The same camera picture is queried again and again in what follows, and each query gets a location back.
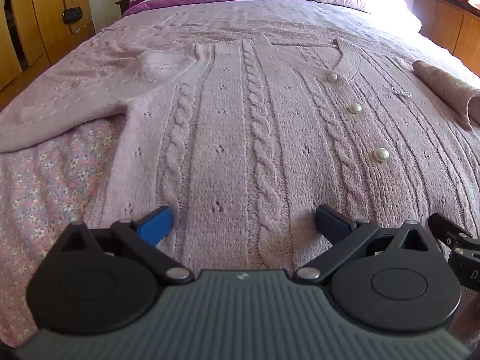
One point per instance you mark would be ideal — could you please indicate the wooden wardrobe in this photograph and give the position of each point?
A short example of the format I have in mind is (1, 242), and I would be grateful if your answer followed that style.
(33, 18)

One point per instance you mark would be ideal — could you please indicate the wooden cabinet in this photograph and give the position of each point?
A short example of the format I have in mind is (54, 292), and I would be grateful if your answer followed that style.
(450, 26)

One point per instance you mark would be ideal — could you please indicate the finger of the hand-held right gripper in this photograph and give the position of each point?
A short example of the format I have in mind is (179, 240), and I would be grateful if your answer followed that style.
(448, 232)

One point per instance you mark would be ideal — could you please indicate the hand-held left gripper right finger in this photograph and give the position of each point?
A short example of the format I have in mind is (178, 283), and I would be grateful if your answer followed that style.
(329, 222)

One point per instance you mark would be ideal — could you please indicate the dark wooden nightstand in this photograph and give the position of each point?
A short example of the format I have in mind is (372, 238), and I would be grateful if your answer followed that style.
(122, 6)

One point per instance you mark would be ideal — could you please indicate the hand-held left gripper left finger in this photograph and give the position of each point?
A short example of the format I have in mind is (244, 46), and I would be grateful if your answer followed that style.
(157, 222)

